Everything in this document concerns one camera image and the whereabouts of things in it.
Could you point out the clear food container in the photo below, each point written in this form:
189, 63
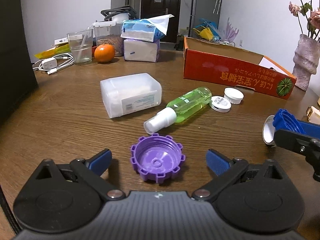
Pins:
109, 32

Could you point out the black headset on container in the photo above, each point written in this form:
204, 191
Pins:
112, 14

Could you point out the pink textured vase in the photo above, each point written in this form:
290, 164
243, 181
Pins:
306, 60

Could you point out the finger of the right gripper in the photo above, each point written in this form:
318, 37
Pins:
301, 144

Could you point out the blue tissue pack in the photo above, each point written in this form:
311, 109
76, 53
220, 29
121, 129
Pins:
148, 30

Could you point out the dried pink roses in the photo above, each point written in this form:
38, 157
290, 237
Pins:
311, 15

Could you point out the orange cardboard box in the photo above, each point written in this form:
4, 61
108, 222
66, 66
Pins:
231, 66

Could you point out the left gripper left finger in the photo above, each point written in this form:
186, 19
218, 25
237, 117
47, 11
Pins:
89, 172

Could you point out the orange fruit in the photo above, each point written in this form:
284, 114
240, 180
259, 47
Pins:
104, 53

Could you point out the clear plastic cup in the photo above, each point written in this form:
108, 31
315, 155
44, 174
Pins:
81, 43

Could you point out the yellow bag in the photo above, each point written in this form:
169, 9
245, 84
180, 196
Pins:
205, 33

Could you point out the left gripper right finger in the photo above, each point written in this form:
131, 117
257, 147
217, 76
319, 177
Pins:
228, 171

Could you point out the dark wooden door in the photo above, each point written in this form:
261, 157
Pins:
153, 8

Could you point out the white round flat disc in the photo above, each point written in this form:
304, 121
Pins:
220, 104

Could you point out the white toothpick box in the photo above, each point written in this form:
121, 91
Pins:
313, 115

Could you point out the white translucent plastic box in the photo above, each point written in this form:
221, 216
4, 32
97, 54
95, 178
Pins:
131, 93

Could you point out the yellow snack packet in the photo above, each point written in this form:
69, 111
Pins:
64, 48

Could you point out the green spray bottle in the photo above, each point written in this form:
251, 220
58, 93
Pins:
179, 109

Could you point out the purple plastic jar lid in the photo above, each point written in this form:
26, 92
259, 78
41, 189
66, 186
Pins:
157, 158

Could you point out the blue plastic jar lid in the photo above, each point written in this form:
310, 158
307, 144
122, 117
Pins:
287, 121

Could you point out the white charger with cable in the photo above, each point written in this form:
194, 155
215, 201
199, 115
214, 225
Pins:
54, 64

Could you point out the purple white tissue pack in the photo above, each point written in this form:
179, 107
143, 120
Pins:
136, 50

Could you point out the white ribbed bottle cap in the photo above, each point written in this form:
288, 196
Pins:
233, 95

